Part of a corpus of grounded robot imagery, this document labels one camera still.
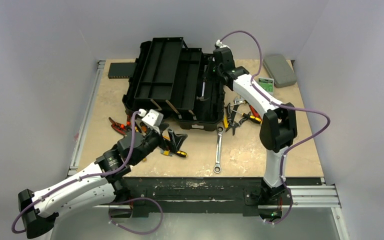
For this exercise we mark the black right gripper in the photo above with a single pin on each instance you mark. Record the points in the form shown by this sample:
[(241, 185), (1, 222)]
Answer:
[(212, 70)]

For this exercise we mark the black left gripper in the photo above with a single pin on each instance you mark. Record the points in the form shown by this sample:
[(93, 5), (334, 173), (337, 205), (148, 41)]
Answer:
[(176, 138)]

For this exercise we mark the black plastic toolbox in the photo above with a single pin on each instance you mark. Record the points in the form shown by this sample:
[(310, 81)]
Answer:
[(168, 77)]

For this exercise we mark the steel claw hammer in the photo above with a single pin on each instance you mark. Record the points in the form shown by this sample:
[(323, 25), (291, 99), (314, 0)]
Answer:
[(205, 91)]

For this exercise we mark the black yellow phillips screwdriver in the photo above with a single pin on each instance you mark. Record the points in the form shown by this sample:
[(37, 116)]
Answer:
[(179, 153)]

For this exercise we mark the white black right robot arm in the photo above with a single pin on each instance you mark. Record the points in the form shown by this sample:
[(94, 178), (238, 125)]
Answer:
[(278, 127)]

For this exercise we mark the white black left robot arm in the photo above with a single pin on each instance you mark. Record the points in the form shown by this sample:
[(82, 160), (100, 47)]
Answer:
[(101, 182)]

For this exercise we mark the black yellow long screwdriver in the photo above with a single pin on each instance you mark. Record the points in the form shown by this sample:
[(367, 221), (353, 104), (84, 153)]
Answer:
[(238, 102)]

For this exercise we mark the black multi pliers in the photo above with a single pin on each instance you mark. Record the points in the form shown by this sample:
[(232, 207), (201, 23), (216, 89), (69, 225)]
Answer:
[(230, 116)]

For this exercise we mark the silver ratchet wrench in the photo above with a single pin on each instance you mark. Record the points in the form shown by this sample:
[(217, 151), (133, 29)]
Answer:
[(217, 166)]

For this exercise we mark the green white bit box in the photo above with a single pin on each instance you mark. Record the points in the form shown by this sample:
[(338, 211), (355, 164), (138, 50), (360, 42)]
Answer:
[(267, 84)]

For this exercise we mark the grey plastic case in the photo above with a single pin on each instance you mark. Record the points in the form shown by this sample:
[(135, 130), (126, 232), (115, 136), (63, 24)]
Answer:
[(279, 70)]

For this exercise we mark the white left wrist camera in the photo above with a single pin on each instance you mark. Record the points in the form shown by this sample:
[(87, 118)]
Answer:
[(152, 119)]

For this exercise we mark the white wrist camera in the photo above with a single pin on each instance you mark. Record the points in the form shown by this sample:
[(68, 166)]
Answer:
[(218, 44), (152, 119)]

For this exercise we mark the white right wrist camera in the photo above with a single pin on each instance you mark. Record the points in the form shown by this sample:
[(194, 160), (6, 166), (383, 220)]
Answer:
[(218, 44)]

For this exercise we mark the red black wire stripper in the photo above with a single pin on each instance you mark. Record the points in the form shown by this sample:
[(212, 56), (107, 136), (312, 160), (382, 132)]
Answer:
[(120, 128)]

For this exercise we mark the yellow handled screwdriver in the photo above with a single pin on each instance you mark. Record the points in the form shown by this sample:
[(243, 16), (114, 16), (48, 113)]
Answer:
[(225, 122)]

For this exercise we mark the red handled adjustable wrench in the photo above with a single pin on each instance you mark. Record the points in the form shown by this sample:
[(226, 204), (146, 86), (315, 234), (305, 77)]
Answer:
[(254, 112)]

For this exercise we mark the black network switch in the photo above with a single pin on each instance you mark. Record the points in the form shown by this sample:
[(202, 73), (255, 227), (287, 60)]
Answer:
[(121, 70)]

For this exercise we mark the aluminium frame rail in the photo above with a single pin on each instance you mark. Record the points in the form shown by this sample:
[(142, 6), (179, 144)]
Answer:
[(83, 129)]

